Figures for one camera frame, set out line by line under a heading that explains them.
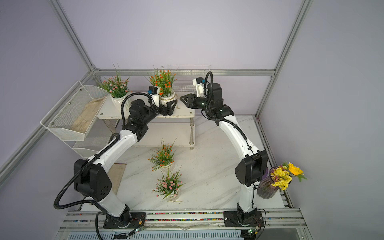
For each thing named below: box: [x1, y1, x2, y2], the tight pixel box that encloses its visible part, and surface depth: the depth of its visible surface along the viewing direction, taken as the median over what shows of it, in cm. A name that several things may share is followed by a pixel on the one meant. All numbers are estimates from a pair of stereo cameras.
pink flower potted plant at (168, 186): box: [152, 165, 187, 202], surface depth 74 cm
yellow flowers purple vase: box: [257, 161, 308, 200], surface depth 66 cm
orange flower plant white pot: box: [147, 137, 178, 173], surface depth 83 cm
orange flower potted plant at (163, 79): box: [143, 65, 179, 108], surface depth 71 cm
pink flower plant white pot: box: [96, 63, 133, 110], surface depth 71 cm
